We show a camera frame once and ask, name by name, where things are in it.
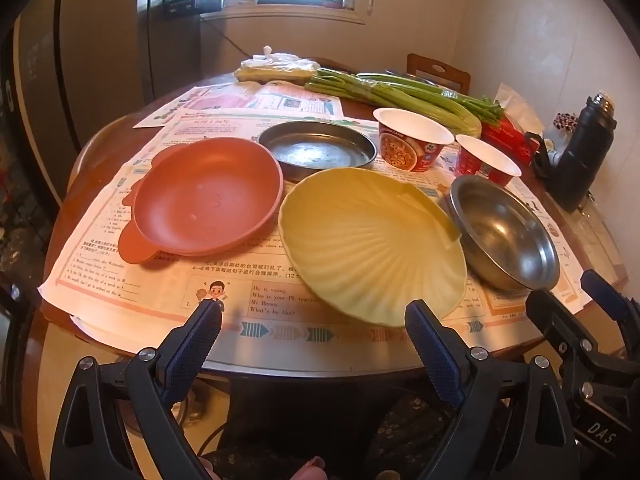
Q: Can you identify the stainless steel bowl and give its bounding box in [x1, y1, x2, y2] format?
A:
[440, 176, 560, 292]

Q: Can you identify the yellow shell-shaped plate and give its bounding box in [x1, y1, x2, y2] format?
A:
[278, 168, 468, 327]

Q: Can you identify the small red noodle cup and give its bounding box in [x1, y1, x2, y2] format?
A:
[454, 134, 522, 186]

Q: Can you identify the orange plastic plate with ears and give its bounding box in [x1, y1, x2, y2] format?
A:
[118, 136, 284, 264]

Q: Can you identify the large red noodle cup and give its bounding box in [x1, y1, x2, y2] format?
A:
[373, 107, 454, 172]

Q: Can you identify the round metal pan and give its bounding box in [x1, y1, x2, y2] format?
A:
[257, 120, 378, 182]

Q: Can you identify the person's hand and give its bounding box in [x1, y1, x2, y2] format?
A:
[200, 457, 328, 480]

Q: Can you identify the black thermos bottle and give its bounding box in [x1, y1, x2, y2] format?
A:
[524, 92, 617, 212]

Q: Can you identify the red tissue box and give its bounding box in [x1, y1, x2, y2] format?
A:
[480, 117, 539, 166]

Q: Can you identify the front newspaper sheet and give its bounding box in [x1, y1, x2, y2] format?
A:
[39, 114, 589, 362]

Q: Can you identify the newspaper sheet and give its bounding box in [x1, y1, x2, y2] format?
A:
[136, 81, 344, 129]
[39, 114, 589, 362]

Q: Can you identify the celery bunch back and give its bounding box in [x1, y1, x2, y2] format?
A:
[357, 73, 504, 125]

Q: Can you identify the celery bunch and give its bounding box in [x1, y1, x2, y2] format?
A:
[357, 73, 504, 125]
[305, 68, 482, 138]

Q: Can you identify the celery bunch front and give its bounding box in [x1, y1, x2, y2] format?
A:
[305, 68, 482, 138]

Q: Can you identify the curved wooden chair left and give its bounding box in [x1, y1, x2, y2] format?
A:
[66, 114, 132, 192]

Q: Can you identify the wooden chair back right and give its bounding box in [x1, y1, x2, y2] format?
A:
[407, 53, 471, 94]

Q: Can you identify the back newspaper sheet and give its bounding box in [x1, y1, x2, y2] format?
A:
[136, 81, 344, 129]

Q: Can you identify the plastic bag with yellow food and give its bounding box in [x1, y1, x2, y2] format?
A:
[233, 46, 321, 84]

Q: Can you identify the grey refrigerator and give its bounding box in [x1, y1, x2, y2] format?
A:
[1, 0, 153, 219]

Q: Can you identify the black box on shelf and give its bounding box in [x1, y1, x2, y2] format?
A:
[163, 0, 222, 18]

